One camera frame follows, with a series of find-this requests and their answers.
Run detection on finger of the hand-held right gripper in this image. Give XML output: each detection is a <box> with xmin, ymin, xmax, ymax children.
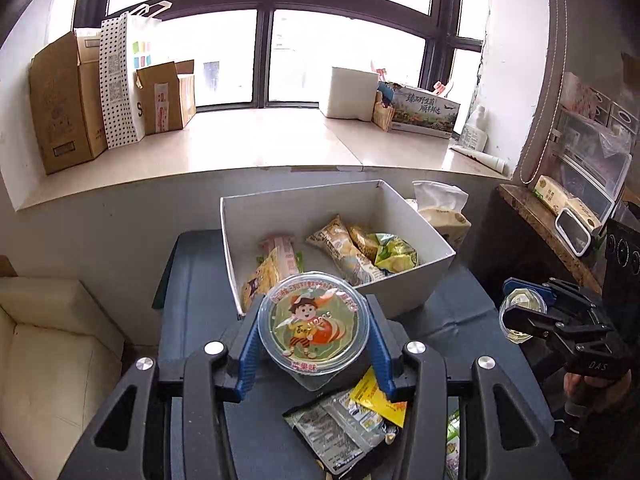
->
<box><xmin>502</xmin><ymin>276</ymin><xmax>603</xmax><ymax>312</ymax></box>
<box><xmin>501</xmin><ymin>305</ymin><xmax>617</xmax><ymax>345</ymax></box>

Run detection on dark window frame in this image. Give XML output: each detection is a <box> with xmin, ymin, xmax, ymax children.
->
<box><xmin>75</xmin><ymin>0</ymin><xmax>493</xmax><ymax>111</ymax></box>

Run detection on yellow snack packet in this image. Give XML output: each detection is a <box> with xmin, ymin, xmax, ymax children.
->
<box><xmin>241</xmin><ymin>247</ymin><xmax>281</xmax><ymax>311</ymax></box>

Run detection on small clear jelly cup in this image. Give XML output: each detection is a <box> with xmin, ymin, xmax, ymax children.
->
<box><xmin>498</xmin><ymin>290</ymin><xmax>548</xmax><ymax>345</ymax></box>

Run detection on clear plastic storage drawers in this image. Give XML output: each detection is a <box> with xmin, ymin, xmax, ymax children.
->
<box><xmin>552</xmin><ymin>72</ymin><xmax>640</xmax><ymax>221</ymax></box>

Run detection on large cardboard box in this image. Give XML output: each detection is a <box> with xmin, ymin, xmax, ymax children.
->
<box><xmin>28</xmin><ymin>30</ymin><xmax>108</xmax><ymax>175</ymax></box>

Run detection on person's right forearm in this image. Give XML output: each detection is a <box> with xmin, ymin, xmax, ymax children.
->
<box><xmin>550</xmin><ymin>400</ymin><xmax>640</xmax><ymax>480</ymax></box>

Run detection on yellow-green snack packet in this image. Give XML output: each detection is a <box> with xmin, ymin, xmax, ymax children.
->
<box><xmin>367</xmin><ymin>232</ymin><xmax>418</xmax><ymax>273</ymax></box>

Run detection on white-rimmed mirror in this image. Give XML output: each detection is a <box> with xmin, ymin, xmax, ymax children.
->
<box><xmin>555</xmin><ymin>207</ymin><xmax>593</xmax><ymax>257</ymax></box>

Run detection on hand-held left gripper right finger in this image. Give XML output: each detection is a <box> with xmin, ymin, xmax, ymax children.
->
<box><xmin>367</xmin><ymin>294</ymin><xmax>556</xmax><ymax>480</ymax></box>

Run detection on small open cardboard box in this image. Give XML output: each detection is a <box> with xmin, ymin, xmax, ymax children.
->
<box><xmin>136</xmin><ymin>59</ymin><xmax>197</xmax><ymax>136</ymax></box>

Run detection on yellow tissue box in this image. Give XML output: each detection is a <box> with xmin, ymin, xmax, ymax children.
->
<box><xmin>532</xmin><ymin>175</ymin><xmax>603</xmax><ymax>233</ymax></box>

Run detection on white plastic bottle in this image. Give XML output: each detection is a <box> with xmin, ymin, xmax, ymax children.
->
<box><xmin>459</xmin><ymin>105</ymin><xmax>488</xmax><ymax>153</ymax></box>

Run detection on grey white snack packet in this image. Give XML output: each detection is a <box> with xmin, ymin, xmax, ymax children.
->
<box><xmin>284</xmin><ymin>390</ymin><xmax>396</xmax><ymax>476</ymax></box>

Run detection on cream cartoon snack packet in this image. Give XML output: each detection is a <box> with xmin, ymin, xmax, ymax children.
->
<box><xmin>306</xmin><ymin>215</ymin><xmax>386</xmax><ymax>287</ymax></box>

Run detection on brown-yellow snack packet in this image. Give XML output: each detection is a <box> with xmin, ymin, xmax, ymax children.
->
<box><xmin>347</xmin><ymin>224</ymin><xmax>381</xmax><ymax>261</ymax></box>

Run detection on polka-dot paper bag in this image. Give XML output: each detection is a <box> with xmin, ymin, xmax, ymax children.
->
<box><xmin>99</xmin><ymin>15</ymin><xmax>146</xmax><ymax>150</ymax></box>

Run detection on small yellow sachet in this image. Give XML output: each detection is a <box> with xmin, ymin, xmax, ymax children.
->
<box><xmin>350</xmin><ymin>366</ymin><xmax>408</xmax><ymax>428</ymax></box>

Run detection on landscape printed carton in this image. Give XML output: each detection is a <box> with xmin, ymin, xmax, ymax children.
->
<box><xmin>387</xmin><ymin>85</ymin><xmax>461</xmax><ymax>139</ymax></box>

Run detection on large cartoon lid jelly cup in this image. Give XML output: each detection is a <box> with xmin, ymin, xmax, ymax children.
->
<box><xmin>257</xmin><ymin>271</ymin><xmax>371</xmax><ymax>392</ymax></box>

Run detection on pink snack packet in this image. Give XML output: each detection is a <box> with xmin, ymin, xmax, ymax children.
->
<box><xmin>257</xmin><ymin>232</ymin><xmax>303</xmax><ymax>281</ymax></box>

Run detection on white bag with coloured squares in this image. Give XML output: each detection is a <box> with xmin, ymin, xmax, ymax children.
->
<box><xmin>125</xmin><ymin>4</ymin><xmax>166</xmax><ymax>133</ymax></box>

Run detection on white foam box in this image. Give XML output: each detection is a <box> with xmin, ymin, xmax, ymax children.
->
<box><xmin>320</xmin><ymin>66</ymin><xmax>380</xmax><ymax>121</ymax></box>

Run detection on marble side counter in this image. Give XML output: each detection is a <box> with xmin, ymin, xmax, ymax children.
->
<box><xmin>497</xmin><ymin>183</ymin><xmax>606</xmax><ymax>296</ymax></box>

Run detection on white cardboard box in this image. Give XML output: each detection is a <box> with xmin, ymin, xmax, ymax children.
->
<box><xmin>220</xmin><ymin>179</ymin><xmax>457</xmax><ymax>318</ymax></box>

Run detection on white tube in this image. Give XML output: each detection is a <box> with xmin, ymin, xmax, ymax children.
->
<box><xmin>450</xmin><ymin>145</ymin><xmax>510</xmax><ymax>173</ymax></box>

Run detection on brown paper bag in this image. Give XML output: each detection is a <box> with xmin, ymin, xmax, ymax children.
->
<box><xmin>371</xmin><ymin>92</ymin><xmax>396</xmax><ymax>132</ymax></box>

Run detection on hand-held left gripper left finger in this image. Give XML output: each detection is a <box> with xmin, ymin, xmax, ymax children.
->
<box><xmin>60</xmin><ymin>294</ymin><xmax>266</xmax><ymax>480</ymax></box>

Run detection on person's right hand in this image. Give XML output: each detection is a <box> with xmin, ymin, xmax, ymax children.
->
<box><xmin>562</xmin><ymin>370</ymin><xmax>633</xmax><ymax>413</ymax></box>

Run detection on yellow tissue pack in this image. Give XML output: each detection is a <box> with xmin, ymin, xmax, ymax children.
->
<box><xmin>410</xmin><ymin>180</ymin><xmax>472</xmax><ymax>251</ymax></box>

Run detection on cream sofa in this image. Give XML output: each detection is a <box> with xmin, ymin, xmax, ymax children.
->
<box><xmin>0</xmin><ymin>277</ymin><xmax>126</xmax><ymax>480</ymax></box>

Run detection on green seaweed snack packet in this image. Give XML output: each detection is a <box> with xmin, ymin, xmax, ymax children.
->
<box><xmin>445</xmin><ymin>410</ymin><xmax>461</xmax><ymax>480</ymax></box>

